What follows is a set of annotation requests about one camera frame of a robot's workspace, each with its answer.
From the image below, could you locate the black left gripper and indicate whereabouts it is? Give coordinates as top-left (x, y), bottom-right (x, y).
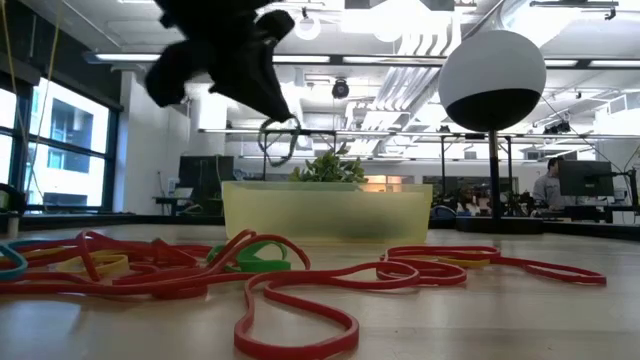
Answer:
top-left (144, 0), bottom-right (296, 124)

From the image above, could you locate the black resistance band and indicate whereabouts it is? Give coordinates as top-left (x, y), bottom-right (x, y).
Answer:
top-left (256, 115), bottom-right (302, 169)

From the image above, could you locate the yellow rubber band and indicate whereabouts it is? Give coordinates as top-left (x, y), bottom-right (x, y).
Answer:
top-left (54, 252), bottom-right (131, 281)
top-left (434, 254), bottom-right (492, 269)

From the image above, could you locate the teal rubber band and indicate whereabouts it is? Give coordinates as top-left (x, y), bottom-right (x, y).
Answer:
top-left (0, 238), bottom-right (81, 282)

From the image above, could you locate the yellow translucent plastic bin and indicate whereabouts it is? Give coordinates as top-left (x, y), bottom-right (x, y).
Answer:
top-left (222, 180), bottom-right (434, 245)

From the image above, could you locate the green rubber band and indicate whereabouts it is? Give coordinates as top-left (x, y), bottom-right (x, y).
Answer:
top-left (207, 241), bottom-right (292, 274)

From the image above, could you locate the long red rubber band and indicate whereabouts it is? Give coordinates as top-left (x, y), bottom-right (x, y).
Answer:
top-left (233, 263), bottom-right (421, 360)

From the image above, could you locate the long ceiling light strip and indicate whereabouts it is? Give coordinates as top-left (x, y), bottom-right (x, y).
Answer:
top-left (272, 53), bottom-right (331, 64)
top-left (342, 54), bottom-right (446, 65)
top-left (94, 52), bottom-right (161, 63)

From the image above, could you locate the black computer monitor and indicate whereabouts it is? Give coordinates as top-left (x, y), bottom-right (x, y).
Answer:
top-left (557, 159), bottom-right (616, 198)
top-left (178, 155), bottom-right (235, 201)

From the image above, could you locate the small green artificial plant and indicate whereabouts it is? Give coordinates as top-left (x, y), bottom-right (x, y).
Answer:
top-left (288, 143), bottom-right (370, 184)

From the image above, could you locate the person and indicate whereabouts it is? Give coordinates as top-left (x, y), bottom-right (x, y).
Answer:
top-left (532, 157), bottom-right (564, 211)

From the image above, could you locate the white ring ceiling lamp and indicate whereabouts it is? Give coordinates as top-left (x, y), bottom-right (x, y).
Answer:
top-left (293, 7), bottom-right (323, 42)

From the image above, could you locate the black metal rig frame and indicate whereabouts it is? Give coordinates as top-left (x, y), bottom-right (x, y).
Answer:
top-left (438, 130), bottom-right (516, 201)
top-left (198, 127), bottom-right (339, 182)

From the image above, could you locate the black window frame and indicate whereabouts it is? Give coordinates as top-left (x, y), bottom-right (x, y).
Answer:
top-left (0, 64), bottom-right (124, 215)

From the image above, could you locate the black aluminium table frame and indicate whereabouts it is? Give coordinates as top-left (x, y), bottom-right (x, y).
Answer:
top-left (0, 212), bottom-right (640, 242)

